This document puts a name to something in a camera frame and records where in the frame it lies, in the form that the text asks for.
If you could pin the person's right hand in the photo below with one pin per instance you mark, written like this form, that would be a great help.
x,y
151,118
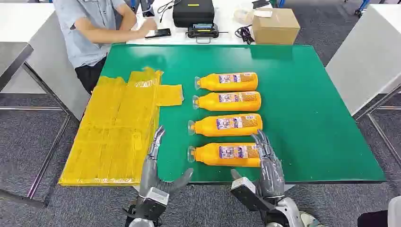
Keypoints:
x,y
148,27

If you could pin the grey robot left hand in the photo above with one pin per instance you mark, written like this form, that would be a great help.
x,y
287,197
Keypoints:
x,y
149,175

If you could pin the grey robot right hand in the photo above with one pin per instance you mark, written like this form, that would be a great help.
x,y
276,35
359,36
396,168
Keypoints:
x,y
272,178

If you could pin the orange drink bottle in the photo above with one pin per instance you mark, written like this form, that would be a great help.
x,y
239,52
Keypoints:
x,y
213,102
213,83
206,127
206,156

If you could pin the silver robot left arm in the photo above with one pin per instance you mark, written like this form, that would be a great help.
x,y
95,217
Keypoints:
x,y
141,223

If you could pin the black smartphone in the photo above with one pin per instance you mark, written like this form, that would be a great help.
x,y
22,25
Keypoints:
x,y
158,33

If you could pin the black tablet stand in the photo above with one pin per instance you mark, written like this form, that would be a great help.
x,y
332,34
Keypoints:
x,y
147,7

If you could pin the black carrying case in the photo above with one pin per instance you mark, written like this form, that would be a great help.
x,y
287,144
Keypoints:
x,y
193,14

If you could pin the white sneaker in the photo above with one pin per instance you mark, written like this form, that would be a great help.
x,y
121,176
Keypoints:
x,y
308,219

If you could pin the yellow plastic sheet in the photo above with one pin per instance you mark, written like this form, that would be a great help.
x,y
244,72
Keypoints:
x,y
112,134

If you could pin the black handheld radio controller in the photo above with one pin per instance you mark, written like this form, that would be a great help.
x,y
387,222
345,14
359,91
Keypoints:
x,y
203,32

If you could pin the person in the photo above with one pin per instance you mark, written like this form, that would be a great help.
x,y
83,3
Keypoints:
x,y
87,40

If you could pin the green table mat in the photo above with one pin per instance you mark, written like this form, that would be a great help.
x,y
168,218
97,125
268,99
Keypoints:
x,y
297,109

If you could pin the white desk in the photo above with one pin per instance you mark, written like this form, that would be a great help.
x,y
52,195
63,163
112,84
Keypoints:
x,y
225,18

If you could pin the clear plastic bag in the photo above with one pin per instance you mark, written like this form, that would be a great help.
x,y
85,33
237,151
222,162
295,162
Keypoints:
x,y
243,16

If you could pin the small black device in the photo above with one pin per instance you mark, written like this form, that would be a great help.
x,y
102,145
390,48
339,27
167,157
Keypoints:
x,y
260,3

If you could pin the white paper slip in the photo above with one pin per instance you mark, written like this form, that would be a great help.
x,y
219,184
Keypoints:
x,y
263,13

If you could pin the black and white object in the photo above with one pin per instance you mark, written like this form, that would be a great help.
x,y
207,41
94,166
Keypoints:
x,y
393,213

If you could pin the white table with steel legs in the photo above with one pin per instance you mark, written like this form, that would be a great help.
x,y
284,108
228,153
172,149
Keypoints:
x,y
369,53
22,22

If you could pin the brown cardboard box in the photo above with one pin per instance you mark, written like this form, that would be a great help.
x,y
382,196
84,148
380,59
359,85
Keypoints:
x,y
275,29

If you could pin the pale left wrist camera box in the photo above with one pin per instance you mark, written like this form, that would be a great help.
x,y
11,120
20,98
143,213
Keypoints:
x,y
156,196

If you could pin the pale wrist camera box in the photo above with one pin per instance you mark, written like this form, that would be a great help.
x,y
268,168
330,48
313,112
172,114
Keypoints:
x,y
243,189
156,196

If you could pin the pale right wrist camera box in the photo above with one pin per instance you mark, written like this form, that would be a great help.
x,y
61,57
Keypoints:
x,y
243,189

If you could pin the blue metal cart frame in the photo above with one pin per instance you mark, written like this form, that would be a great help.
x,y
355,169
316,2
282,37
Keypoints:
x,y
363,6

